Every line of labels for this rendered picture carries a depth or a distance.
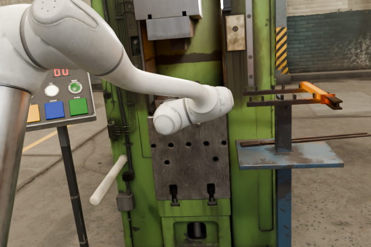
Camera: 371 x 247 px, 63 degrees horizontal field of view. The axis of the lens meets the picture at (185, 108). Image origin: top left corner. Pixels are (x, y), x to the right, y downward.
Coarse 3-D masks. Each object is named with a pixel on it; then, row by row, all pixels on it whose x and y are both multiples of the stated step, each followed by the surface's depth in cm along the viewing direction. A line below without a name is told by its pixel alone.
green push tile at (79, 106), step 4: (68, 100) 135; (72, 100) 135; (76, 100) 136; (80, 100) 136; (84, 100) 137; (72, 104) 135; (76, 104) 135; (80, 104) 136; (84, 104) 136; (72, 108) 134; (76, 108) 135; (80, 108) 135; (84, 108) 136; (72, 112) 134; (76, 112) 134; (80, 112) 134; (84, 112) 135
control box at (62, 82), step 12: (60, 72) 138; (72, 72) 140; (84, 72) 142; (48, 84) 135; (60, 84) 137; (84, 84) 140; (36, 96) 132; (48, 96) 134; (60, 96) 135; (72, 96) 137; (84, 96) 138; (48, 120) 131; (60, 120) 132; (72, 120) 134; (84, 120) 139
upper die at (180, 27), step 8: (184, 16) 137; (152, 24) 139; (160, 24) 139; (168, 24) 139; (176, 24) 138; (184, 24) 138; (192, 24) 158; (152, 32) 140; (160, 32) 140; (168, 32) 140; (176, 32) 139; (184, 32) 139; (192, 32) 154
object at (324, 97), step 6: (306, 84) 130; (312, 90) 120; (318, 90) 117; (318, 96) 113; (324, 96) 107; (330, 96) 104; (324, 102) 107; (330, 102) 103; (336, 102) 98; (342, 102) 98; (336, 108) 98
